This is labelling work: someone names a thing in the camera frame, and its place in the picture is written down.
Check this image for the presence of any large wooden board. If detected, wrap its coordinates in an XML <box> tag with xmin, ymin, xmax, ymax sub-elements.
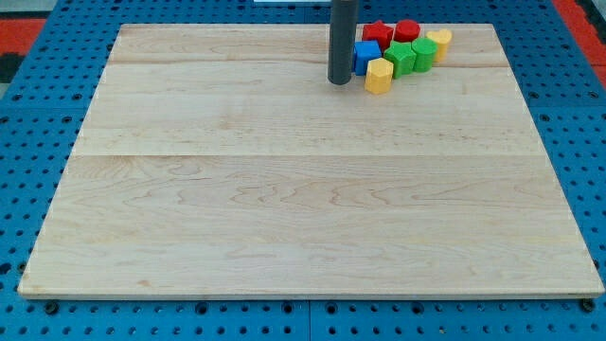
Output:
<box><xmin>18</xmin><ymin>24</ymin><xmax>604</xmax><ymax>300</ymax></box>

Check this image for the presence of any yellow heart block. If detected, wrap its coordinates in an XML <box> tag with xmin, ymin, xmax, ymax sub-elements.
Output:
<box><xmin>425</xmin><ymin>28</ymin><xmax>453</xmax><ymax>63</ymax></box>

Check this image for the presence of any yellow hexagon block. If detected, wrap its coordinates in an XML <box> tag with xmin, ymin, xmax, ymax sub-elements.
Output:
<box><xmin>365</xmin><ymin>58</ymin><xmax>394</xmax><ymax>95</ymax></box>

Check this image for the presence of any red cylinder block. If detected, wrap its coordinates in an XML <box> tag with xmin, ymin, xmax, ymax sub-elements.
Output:
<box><xmin>393</xmin><ymin>19</ymin><xmax>420</xmax><ymax>43</ymax></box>

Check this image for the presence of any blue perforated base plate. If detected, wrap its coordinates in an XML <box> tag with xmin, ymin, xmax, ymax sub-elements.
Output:
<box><xmin>1</xmin><ymin>0</ymin><xmax>605</xmax><ymax>340</ymax></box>

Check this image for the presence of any blue cube block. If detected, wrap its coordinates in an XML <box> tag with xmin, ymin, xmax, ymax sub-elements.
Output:
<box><xmin>352</xmin><ymin>40</ymin><xmax>383</xmax><ymax>76</ymax></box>

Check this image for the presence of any green star block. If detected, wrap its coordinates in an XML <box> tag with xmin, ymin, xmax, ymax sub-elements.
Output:
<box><xmin>383</xmin><ymin>41</ymin><xmax>417</xmax><ymax>79</ymax></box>

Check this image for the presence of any red star block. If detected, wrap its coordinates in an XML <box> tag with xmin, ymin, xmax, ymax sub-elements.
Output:
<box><xmin>362</xmin><ymin>20</ymin><xmax>394</xmax><ymax>52</ymax></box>

